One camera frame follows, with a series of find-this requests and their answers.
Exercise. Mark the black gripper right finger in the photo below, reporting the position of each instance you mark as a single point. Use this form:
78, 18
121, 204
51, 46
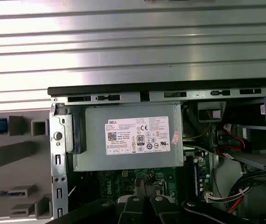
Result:
157, 207

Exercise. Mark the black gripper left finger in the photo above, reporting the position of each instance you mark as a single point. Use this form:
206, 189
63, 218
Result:
133, 210

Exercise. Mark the CPU socket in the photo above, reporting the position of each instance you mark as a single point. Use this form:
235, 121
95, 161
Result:
164, 186

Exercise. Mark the green motherboard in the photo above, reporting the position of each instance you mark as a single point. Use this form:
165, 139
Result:
114, 184

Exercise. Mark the black RAM slot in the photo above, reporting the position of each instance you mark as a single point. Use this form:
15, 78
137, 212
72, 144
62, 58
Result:
189, 177

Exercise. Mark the installed RAM stick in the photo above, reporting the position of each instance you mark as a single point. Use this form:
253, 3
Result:
196, 177

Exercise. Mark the grey power supply unit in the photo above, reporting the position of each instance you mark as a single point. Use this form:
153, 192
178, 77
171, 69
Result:
93, 140

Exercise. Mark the black open PC case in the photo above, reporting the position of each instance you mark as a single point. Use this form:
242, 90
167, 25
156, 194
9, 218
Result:
58, 163

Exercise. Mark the grey parts rack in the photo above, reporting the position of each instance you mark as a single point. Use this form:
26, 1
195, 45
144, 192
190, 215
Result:
18, 163

